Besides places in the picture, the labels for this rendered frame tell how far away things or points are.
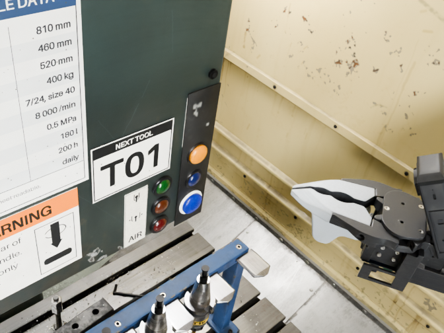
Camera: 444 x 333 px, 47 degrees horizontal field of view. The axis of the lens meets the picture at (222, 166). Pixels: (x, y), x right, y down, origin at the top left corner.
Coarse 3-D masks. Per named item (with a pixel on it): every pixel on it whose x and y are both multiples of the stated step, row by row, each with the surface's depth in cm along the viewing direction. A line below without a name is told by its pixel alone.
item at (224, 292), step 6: (210, 276) 110; (216, 276) 110; (210, 282) 108; (216, 282) 109; (222, 282) 109; (210, 288) 107; (216, 288) 107; (222, 288) 108; (228, 288) 108; (216, 294) 106; (222, 294) 106; (228, 294) 107; (216, 300) 105; (222, 300) 105; (228, 300) 106
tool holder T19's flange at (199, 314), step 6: (186, 294) 104; (186, 300) 103; (186, 306) 102; (192, 306) 102; (210, 306) 103; (192, 312) 102; (198, 312) 101; (204, 312) 102; (210, 312) 104; (198, 318) 103; (204, 318) 103
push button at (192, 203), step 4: (192, 196) 63; (196, 196) 63; (200, 196) 64; (188, 200) 62; (192, 200) 63; (196, 200) 63; (200, 200) 64; (184, 204) 63; (188, 204) 63; (192, 204) 63; (196, 204) 64; (184, 208) 63; (188, 208) 63; (192, 208) 64; (196, 208) 65; (184, 212) 63; (188, 212) 64; (192, 212) 65
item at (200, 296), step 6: (198, 276) 100; (198, 282) 99; (198, 288) 99; (204, 288) 99; (192, 294) 101; (198, 294) 100; (204, 294) 100; (210, 294) 102; (192, 300) 102; (198, 300) 101; (204, 300) 101; (210, 300) 103; (198, 306) 102; (204, 306) 102
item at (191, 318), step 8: (168, 304) 103; (176, 304) 103; (168, 312) 102; (176, 312) 102; (184, 312) 102; (176, 320) 100; (184, 320) 101; (192, 320) 101; (176, 328) 99; (184, 328) 99
